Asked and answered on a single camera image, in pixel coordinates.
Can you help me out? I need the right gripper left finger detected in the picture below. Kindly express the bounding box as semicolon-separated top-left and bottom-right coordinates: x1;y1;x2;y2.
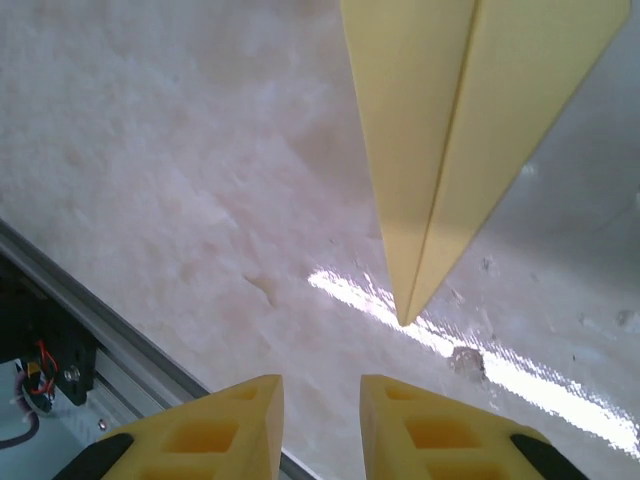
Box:
91;372;286;480

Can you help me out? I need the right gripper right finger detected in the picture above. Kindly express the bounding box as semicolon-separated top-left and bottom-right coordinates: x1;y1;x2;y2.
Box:
359;373;590;480

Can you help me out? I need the yellow paper sheet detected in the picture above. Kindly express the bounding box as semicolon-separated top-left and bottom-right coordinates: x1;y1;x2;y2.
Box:
339;0;632;327

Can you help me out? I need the long aluminium mounting rail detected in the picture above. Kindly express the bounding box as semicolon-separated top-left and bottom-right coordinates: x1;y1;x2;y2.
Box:
0;217;311;480

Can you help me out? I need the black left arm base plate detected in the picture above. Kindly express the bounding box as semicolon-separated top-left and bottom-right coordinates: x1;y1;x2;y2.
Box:
0;252;100;407

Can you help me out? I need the thin red wire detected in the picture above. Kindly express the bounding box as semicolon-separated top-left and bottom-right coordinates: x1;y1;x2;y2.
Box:
33;339;61;396

